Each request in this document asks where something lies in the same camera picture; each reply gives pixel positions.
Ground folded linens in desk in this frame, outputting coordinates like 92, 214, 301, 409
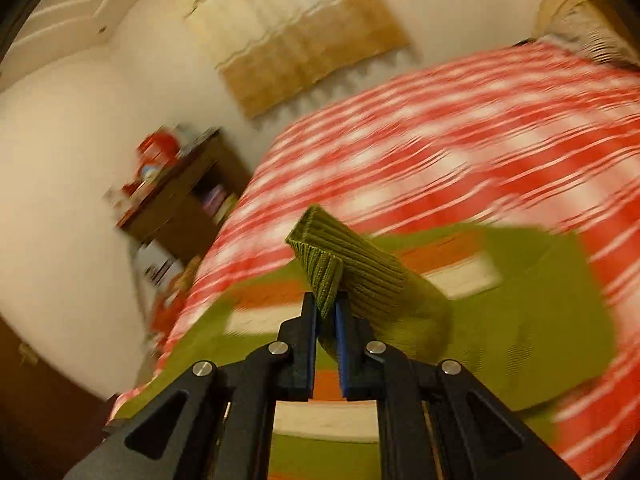
203, 184, 238, 224

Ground beige window curtain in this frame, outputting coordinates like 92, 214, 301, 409
170, 0, 410, 119

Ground white cardboard box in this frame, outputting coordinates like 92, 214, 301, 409
134, 240, 184, 290

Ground red bag on floor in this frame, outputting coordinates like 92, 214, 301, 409
149, 278, 190, 340

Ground dark wooden door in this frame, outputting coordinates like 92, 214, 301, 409
1, 323, 116, 479

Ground red white plaid bedsheet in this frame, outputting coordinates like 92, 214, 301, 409
106, 41, 640, 480

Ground striped pillow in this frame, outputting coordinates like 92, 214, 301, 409
539, 3, 639, 68

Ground green knitted sweater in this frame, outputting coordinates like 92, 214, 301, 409
115, 204, 618, 480

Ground red gift bag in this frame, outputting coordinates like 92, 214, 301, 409
136, 128, 180, 170

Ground dark wooden desk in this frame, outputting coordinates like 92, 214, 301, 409
117, 129, 250, 263

